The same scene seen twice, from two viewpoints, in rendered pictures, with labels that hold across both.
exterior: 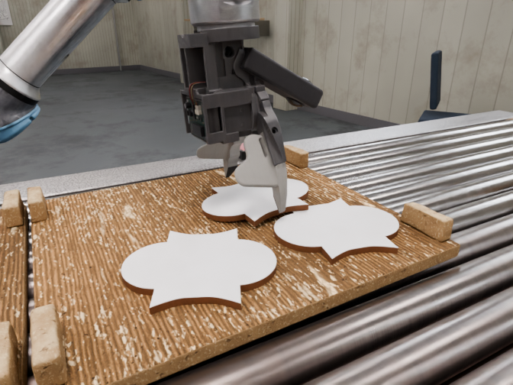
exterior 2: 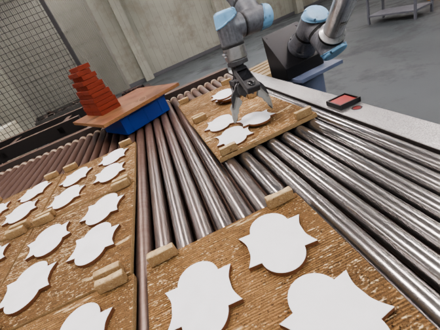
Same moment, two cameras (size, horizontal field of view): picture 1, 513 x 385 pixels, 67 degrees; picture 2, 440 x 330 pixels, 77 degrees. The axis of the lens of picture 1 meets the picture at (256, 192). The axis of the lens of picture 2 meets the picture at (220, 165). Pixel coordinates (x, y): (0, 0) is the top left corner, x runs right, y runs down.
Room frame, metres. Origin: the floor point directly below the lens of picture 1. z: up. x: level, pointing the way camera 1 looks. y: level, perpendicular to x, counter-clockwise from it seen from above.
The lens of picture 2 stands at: (0.65, -0.93, 1.32)
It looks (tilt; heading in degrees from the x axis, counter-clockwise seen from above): 28 degrees down; 112
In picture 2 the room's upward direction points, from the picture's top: 22 degrees counter-clockwise
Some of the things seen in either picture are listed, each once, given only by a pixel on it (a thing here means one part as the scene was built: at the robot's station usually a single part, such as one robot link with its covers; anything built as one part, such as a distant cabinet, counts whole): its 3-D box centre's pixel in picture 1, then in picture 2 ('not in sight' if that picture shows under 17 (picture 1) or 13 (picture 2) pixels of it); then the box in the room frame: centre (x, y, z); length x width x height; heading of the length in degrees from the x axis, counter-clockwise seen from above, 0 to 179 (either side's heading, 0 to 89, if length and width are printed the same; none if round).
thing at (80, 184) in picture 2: not in sight; (93, 174); (-0.19, -0.14, 0.94); 0.41 x 0.35 x 0.04; 117
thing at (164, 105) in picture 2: not in sight; (133, 113); (-0.30, 0.48, 0.97); 0.31 x 0.31 x 0.10; 57
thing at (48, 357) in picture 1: (47, 344); (200, 118); (0.21, 0.15, 0.95); 0.06 x 0.02 x 0.03; 29
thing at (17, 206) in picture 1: (13, 207); not in sight; (0.43, 0.30, 0.95); 0.06 x 0.02 x 0.03; 28
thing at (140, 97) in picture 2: not in sight; (124, 104); (-0.36, 0.52, 1.03); 0.50 x 0.50 x 0.02; 57
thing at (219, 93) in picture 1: (225, 85); (241, 77); (0.45, 0.04, 1.09); 0.09 x 0.08 x 0.12; 119
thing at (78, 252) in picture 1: (223, 226); (245, 121); (0.42, 0.04, 0.93); 0.41 x 0.35 x 0.02; 119
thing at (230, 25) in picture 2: not in sight; (229, 28); (0.46, 0.04, 1.25); 0.09 x 0.08 x 0.11; 35
